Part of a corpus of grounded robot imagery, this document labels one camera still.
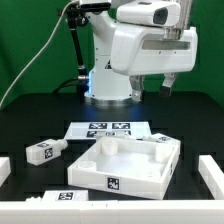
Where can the black camera on mount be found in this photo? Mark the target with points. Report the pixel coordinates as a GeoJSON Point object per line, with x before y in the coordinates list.
{"type": "Point", "coordinates": [95, 5]}

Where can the white left fence block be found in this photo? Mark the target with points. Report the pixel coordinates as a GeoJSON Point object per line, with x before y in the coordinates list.
{"type": "Point", "coordinates": [5, 169]}

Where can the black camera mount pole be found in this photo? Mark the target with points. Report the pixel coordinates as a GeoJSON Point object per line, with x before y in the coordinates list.
{"type": "Point", "coordinates": [75, 18]}

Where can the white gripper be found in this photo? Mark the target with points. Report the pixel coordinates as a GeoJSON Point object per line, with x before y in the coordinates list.
{"type": "Point", "coordinates": [140, 50]}

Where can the white marker base sheet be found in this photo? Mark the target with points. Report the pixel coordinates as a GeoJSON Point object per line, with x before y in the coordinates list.
{"type": "Point", "coordinates": [88, 130]}

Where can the white fence block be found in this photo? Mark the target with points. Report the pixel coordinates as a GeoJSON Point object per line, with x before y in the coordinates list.
{"type": "Point", "coordinates": [212, 176]}
{"type": "Point", "coordinates": [5, 169]}

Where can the white right fence block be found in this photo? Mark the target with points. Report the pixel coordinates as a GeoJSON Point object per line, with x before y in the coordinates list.
{"type": "Point", "coordinates": [212, 176]}

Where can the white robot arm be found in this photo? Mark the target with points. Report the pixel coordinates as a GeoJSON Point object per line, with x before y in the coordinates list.
{"type": "Point", "coordinates": [106, 87]}

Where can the white square tabletop tray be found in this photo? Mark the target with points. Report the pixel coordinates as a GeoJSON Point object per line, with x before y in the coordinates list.
{"type": "Point", "coordinates": [130, 167]}

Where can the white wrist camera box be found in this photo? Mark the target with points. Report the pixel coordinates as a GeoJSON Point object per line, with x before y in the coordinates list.
{"type": "Point", "coordinates": [150, 13]}

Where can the white front fence wall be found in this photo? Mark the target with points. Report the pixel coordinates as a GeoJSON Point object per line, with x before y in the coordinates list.
{"type": "Point", "coordinates": [113, 212]}

